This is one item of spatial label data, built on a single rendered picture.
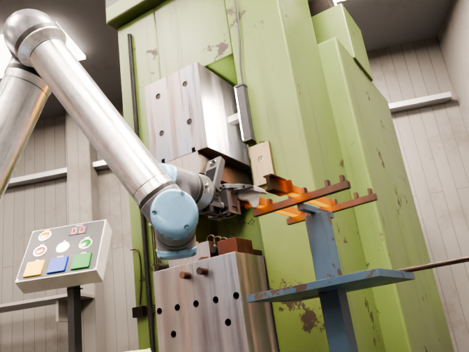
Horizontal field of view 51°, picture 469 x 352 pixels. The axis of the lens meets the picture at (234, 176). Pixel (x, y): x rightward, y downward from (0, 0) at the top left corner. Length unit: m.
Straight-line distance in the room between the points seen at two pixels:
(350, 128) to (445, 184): 3.49
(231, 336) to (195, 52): 1.30
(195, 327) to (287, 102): 0.93
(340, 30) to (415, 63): 3.49
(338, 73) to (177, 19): 0.83
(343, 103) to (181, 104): 0.78
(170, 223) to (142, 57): 1.73
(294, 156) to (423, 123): 4.14
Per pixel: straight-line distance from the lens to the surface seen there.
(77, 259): 2.10
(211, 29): 2.37
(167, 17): 2.60
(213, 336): 1.78
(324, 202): 1.56
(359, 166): 2.28
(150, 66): 2.53
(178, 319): 1.86
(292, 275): 1.84
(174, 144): 2.07
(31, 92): 1.26
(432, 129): 5.95
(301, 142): 1.91
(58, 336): 6.14
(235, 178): 2.19
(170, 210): 0.95
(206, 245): 1.88
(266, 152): 1.95
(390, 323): 2.18
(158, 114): 2.18
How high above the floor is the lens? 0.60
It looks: 19 degrees up
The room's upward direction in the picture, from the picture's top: 8 degrees counter-clockwise
